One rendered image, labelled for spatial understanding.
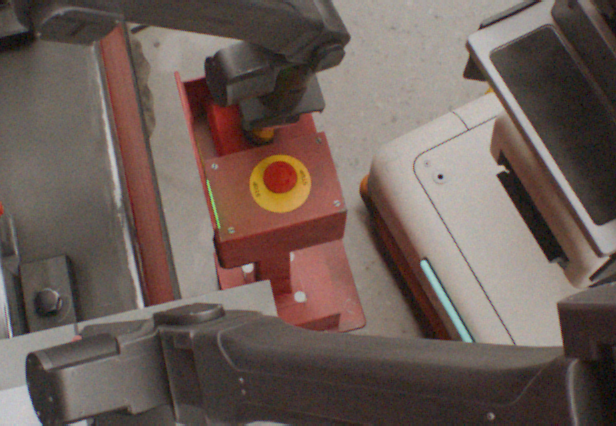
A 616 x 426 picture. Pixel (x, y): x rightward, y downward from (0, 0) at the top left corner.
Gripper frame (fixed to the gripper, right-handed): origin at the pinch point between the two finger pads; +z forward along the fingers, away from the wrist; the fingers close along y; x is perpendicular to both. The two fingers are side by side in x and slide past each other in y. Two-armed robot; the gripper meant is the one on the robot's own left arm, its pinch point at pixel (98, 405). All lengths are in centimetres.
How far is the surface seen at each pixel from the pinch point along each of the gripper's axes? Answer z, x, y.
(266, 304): -6.4, 15.3, -6.0
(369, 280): 72, 81, -29
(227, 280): 74, 52, -32
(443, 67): 61, 104, -69
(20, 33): 11.7, 1.7, -44.6
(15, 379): 4.5, -5.9, -4.1
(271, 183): 8.9, 27.6, -24.1
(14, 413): 4.5, -6.4, -1.1
